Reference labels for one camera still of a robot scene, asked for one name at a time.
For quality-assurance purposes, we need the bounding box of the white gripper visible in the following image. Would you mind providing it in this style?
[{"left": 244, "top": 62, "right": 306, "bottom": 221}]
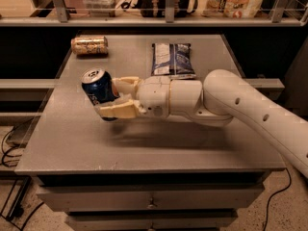
[{"left": 97, "top": 76, "right": 170, "bottom": 119}]

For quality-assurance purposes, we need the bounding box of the blue pepsi can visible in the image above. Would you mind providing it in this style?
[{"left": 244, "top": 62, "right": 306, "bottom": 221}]
[{"left": 80, "top": 67, "right": 121, "bottom": 122}]

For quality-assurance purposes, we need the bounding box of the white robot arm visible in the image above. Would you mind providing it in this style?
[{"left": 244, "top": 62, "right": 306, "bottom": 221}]
[{"left": 95, "top": 69, "right": 308, "bottom": 177}]

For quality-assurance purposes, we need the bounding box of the gold drink can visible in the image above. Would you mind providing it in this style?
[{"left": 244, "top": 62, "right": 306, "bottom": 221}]
[{"left": 71, "top": 37, "right": 108, "bottom": 56}]

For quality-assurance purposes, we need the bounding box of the blue white snack bag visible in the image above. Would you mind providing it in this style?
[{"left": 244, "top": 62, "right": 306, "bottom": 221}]
[{"left": 151, "top": 43, "right": 196, "bottom": 79}]

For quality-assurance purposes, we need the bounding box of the grey drawer cabinet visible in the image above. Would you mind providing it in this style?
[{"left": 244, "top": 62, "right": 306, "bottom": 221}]
[{"left": 16, "top": 36, "right": 285, "bottom": 231}]

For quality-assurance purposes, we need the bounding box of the black backpack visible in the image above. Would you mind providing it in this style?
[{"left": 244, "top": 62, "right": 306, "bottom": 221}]
[{"left": 136, "top": 0, "right": 198, "bottom": 17}]

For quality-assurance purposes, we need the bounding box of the metal railing shelf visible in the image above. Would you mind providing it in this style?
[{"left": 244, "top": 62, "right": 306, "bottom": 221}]
[{"left": 0, "top": 0, "right": 308, "bottom": 27}]

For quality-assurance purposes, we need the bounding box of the colourful printed bag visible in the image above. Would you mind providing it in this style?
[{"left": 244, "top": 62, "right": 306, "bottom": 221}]
[{"left": 202, "top": 0, "right": 263, "bottom": 18}]

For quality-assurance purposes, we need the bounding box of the black cables left floor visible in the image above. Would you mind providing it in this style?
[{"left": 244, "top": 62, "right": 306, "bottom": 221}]
[{"left": 0, "top": 118, "right": 44, "bottom": 231}]

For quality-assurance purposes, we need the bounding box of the black cable right floor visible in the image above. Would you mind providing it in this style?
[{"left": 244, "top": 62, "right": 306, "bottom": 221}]
[{"left": 262, "top": 167, "right": 293, "bottom": 231}]

